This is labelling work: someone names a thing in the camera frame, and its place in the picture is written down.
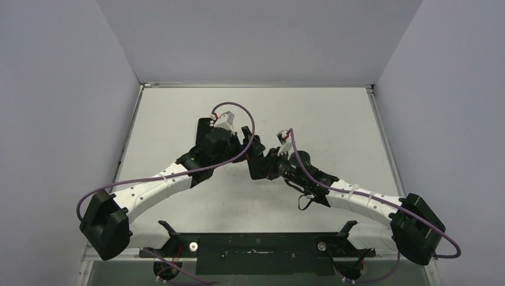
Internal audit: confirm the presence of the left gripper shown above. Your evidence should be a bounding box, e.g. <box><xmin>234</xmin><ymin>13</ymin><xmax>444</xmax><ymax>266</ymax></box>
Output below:
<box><xmin>213</xmin><ymin>126</ymin><xmax>264</xmax><ymax>167</ymax></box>

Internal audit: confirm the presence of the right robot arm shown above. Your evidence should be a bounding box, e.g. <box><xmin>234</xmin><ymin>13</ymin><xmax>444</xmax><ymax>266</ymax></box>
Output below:
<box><xmin>246</xmin><ymin>148</ymin><xmax>446</xmax><ymax>266</ymax></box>

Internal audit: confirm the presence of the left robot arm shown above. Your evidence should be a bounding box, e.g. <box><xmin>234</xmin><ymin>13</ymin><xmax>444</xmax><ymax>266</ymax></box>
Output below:
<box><xmin>77</xmin><ymin>124</ymin><xmax>266</xmax><ymax>260</ymax></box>

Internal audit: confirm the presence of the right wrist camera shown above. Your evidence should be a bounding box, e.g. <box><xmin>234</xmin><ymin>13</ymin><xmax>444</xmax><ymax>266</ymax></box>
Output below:
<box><xmin>277</xmin><ymin>130</ymin><xmax>293</xmax><ymax>156</ymax></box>

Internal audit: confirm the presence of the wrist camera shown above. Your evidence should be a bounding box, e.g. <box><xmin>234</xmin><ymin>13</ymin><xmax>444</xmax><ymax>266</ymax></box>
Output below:
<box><xmin>277</xmin><ymin>130</ymin><xmax>293</xmax><ymax>156</ymax></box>
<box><xmin>214</xmin><ymin>111</ymin><xmax>235</xmax><ymax>132</ymax></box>

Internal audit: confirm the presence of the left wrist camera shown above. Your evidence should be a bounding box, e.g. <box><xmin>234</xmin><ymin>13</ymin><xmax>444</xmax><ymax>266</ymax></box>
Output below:
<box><xmin>214</xmin><ymin>111</ymin><xmax>235</xmax><ymax>132</ymax></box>

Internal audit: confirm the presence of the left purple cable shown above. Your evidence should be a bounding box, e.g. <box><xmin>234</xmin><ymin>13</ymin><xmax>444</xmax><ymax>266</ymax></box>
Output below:
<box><xmin>76</xmin><ymin>101</ymin><xmax>257</xmax><ymax>285</ymax></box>

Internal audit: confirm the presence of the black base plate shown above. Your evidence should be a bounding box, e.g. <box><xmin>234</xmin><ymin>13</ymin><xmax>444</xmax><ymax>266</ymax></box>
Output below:
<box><xmin>139</xmin><ymin>232</ymin><xmax>376</xmax><ymax>276</ymax></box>

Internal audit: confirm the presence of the aluminium frame rail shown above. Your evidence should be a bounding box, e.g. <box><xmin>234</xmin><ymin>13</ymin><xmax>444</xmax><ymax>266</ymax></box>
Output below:
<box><xmin>83</xmin><ymin>232</ymin><xmax>439</xmax><ymax>262</ymax></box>

